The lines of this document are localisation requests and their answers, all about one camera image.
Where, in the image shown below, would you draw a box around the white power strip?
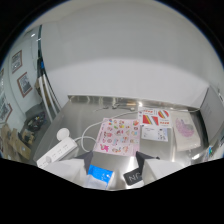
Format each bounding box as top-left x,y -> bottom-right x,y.
35,137 -> 80,169

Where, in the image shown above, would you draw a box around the black lettered packet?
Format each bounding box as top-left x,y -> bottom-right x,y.
122,167 -> 145,188

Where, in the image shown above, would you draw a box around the blue and white packet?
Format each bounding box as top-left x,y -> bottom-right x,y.
84,164 -> 116,191

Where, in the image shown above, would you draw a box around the small white printed card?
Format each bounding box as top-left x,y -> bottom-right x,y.
140,126 -> 170,143

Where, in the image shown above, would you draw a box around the round white plug adapter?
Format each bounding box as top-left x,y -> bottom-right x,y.
55,127 -> 71,142

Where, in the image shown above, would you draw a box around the red striped sticker sheet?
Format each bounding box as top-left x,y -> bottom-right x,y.
137,107 -> 174,130

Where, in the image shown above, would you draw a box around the pink sticker sheet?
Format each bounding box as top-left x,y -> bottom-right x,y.
92,117 -> 141,158

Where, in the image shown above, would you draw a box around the cardboard boxes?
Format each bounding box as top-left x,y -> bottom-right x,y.
0,123 -> 33,161

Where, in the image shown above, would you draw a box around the white leaning poles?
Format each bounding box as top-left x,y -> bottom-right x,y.
37,73 -> 63,123

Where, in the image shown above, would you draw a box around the grey upright panel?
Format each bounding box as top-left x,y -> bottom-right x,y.
198,85 -> 224,148

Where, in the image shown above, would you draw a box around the large framed picture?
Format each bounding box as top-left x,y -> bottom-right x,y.
0,91 -> 14,123

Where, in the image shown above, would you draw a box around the red framed picture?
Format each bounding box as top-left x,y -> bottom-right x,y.
16,71 -> 34,99

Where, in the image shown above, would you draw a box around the small framed picture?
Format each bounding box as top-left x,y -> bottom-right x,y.
10,49 -> 24,75

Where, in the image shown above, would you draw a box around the white cable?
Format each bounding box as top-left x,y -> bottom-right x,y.
73,110 -> 140,155

